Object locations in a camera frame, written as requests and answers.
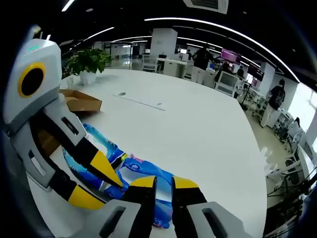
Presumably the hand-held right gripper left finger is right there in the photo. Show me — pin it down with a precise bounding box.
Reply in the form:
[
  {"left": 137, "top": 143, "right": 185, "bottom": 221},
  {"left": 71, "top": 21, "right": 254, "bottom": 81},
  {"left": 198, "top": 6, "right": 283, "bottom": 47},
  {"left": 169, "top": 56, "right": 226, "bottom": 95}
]
[{"left": 81, "top": 176, "right": 159, "bottom": 238}]

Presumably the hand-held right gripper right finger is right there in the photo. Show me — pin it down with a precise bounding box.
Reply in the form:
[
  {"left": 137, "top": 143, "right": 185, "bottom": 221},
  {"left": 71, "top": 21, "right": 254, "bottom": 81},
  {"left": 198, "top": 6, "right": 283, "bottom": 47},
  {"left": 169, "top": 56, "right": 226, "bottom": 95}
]
[{"left": 172, "top": 175, "right": 253, "bottom": 238}]

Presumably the blue soft tissue pack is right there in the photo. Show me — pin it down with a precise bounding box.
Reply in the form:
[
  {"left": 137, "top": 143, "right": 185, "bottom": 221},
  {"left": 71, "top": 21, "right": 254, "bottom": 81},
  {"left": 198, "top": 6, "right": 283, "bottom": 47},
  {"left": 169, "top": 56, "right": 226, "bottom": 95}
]
[{"left": 118, "top": 153, "right": 199, "bottom": 229}]

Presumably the brown cardboard shoe box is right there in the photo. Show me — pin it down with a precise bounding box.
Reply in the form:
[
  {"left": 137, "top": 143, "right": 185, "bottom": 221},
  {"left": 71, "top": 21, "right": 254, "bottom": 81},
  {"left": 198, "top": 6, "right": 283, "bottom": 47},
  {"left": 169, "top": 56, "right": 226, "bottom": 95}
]
[{"left": 59, "top": 88, "right": 103, "bottom": 113}]

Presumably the blue wipes packet white label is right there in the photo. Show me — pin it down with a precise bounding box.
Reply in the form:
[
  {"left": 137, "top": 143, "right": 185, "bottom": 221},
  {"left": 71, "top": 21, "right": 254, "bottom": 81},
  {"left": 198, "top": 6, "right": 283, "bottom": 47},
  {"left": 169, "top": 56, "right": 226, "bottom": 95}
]
[{"left": 61, "top": 123, "right": 129, "bottom": 200}]

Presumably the green plant in white pot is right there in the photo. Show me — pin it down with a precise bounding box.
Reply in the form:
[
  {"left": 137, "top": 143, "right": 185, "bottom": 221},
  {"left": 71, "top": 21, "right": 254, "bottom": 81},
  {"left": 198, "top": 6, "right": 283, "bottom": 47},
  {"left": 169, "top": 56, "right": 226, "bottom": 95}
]
[{"left": 64, "top": 48, "right": 112, "bottom": 85}]

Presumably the white table socket panel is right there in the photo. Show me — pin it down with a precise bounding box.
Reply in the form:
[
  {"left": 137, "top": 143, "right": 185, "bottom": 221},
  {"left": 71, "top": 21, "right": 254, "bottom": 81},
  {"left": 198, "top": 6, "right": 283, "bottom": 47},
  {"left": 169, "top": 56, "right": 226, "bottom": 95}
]
[{"left": 113, "top": 91, "right": 167, "bottom": 111}]

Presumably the white office chair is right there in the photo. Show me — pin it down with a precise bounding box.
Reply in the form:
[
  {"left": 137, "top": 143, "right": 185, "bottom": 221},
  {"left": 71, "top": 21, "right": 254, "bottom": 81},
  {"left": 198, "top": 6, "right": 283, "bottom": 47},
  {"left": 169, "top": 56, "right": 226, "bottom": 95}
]
[
  {"left": 142, "top": 54, "right": 159, "bottom": 72},
  {"left": 214, "top": 70, "right": 240, "bottom": 97},
  {"left": 266, "top": 146, "right": 305, "bottom": 184}
]

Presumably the white office desk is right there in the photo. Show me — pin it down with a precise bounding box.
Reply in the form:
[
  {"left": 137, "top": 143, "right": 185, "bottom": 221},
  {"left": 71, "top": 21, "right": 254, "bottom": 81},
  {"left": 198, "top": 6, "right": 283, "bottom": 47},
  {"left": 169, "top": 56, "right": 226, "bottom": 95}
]
[{"left": 157, "top": 58, "right": 188, "bottom": 78}]

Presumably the black tripod stand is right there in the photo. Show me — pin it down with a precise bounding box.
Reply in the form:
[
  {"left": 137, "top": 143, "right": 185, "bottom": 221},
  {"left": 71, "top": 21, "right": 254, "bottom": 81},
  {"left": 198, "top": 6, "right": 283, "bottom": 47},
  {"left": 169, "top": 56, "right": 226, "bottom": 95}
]
[{"left": 241, "top": 81, "right": 253, "bottom": 105}]

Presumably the dark screen monitor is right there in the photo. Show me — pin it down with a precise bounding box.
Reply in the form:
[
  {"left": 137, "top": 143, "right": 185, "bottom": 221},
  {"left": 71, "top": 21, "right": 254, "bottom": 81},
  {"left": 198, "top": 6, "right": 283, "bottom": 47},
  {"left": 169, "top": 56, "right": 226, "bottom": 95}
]
[{"left": 247, "top": 64, "right": 264, "bottom": 80}]

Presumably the purple screen monitor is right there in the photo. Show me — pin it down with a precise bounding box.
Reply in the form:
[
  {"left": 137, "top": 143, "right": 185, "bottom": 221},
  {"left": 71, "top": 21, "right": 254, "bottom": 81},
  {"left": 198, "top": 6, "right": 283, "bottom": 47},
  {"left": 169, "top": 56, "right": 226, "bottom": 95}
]
[{"left": 221, "top": 48, "right": 242, "bottom": 64}]

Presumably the curved ceiling light strip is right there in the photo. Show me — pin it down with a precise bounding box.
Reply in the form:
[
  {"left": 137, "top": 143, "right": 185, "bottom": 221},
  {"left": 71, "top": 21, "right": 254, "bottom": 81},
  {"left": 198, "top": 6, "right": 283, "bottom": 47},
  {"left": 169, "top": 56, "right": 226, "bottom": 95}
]
[{"left": 143, "top": 16, "right": 301, "bottom": 83}]

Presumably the ceiling air conditioner vent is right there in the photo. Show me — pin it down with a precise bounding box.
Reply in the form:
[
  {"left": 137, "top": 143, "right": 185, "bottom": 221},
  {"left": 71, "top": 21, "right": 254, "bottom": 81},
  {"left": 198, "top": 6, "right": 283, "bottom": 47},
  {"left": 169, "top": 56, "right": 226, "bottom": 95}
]
[{"left": 182, "top": 0, "right": 229, "bottom": 14}]

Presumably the black cable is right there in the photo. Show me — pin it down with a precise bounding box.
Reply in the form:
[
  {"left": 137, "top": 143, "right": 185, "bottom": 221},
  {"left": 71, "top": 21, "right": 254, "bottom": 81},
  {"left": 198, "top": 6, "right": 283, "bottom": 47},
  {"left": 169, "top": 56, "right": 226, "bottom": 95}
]
[{"left": 267, "top": 167, "right": 317, "bottom": 198}]

